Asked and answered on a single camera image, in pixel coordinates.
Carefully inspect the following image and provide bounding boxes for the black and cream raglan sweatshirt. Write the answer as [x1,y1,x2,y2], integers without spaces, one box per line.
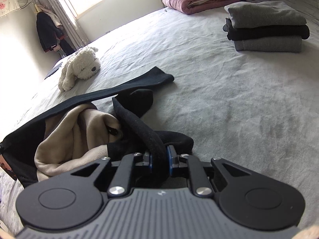
[1,67,194,187]

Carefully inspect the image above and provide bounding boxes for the dark clothes hanging on rack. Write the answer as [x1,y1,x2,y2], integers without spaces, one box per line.
[36,12,75,56]

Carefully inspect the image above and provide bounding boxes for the grey bed sheet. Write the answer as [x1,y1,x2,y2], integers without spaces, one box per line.
[1,8,318,228]

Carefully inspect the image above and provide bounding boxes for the white plush dog toy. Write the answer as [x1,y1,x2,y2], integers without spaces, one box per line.
[58,46,100,92]

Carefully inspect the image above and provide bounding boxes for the bottom grey folded garment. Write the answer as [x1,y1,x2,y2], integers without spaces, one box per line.
[234,36,303,53]

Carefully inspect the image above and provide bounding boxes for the grey folded garment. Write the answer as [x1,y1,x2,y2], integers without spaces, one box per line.
[234,36,303,53]
[224,1,307,29]

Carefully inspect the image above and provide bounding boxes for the black folded garment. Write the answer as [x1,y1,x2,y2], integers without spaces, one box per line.
[223,18,310,41]

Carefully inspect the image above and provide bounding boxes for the top grey folded garment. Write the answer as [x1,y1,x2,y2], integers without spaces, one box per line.
[224,1,307,29]

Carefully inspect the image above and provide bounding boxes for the grey dotted curtain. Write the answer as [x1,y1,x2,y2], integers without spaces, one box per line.
[32,0,89,49]

